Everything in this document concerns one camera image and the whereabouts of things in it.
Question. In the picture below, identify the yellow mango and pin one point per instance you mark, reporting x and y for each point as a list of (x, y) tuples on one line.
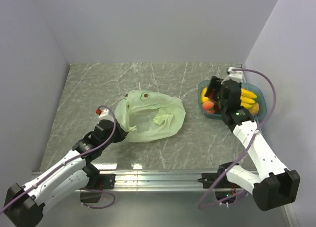
[(203, 97)]

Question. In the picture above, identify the yellow bananas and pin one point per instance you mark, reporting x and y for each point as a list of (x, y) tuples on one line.
[(248, 98)]

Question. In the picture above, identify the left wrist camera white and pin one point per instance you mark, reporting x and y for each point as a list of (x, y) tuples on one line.
[(104, 114)]

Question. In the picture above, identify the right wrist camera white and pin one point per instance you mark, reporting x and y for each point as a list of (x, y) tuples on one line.
[(234, 74)]

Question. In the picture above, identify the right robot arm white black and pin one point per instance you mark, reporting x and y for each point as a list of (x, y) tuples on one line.
[(274, 185)]

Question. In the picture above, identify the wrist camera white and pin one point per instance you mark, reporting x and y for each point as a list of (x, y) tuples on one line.
[(234, 74), (104, 114)]

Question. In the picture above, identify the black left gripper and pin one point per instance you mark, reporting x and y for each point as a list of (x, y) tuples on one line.
[(122, 133)]

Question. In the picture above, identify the orange fruit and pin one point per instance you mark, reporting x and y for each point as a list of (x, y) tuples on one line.
[(255, 109)]

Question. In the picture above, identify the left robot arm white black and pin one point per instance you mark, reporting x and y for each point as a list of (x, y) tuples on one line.
[(26, 204)]

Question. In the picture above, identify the pink peach with leaf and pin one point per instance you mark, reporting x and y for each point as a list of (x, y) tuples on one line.
[(208, 107)]

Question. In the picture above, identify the teal transparent plastic tray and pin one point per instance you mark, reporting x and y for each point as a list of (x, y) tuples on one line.
[(260, 100)]

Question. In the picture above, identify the black box under rail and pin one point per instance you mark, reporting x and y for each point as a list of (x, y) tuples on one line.
[(90, 197)]

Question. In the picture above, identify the green printed plastic bag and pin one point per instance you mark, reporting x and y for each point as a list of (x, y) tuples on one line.
[(148, 116)]

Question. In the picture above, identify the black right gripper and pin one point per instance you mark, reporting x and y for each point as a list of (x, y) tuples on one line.
[(215, 83)]

